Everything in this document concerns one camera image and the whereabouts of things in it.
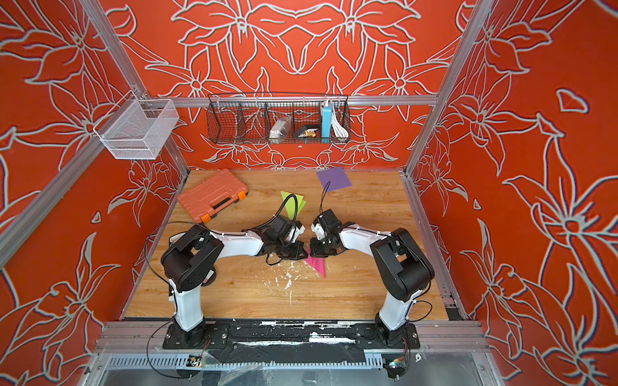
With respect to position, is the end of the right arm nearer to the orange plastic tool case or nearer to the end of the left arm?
the end of the left arm

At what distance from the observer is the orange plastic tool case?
1.01 m

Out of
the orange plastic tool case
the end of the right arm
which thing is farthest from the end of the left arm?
the orange plastic tool case
